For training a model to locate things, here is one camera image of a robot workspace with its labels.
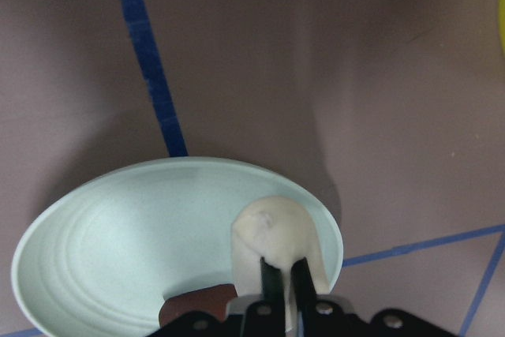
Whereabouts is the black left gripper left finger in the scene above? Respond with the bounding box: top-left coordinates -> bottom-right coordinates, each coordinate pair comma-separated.
259,257 -> 284,336

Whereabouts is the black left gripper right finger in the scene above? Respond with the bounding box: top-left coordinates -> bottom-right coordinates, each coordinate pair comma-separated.
290,258 -> 317,313

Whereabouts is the brown bun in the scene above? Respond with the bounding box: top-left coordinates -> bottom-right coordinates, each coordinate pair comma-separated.
159,284 -> 237,327

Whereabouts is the yellow top steamer layer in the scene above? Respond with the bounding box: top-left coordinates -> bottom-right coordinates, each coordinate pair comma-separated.
497,0 -> 505,51

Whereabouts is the light green plate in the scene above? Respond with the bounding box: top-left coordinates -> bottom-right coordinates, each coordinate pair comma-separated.
11,157 -> 343,336

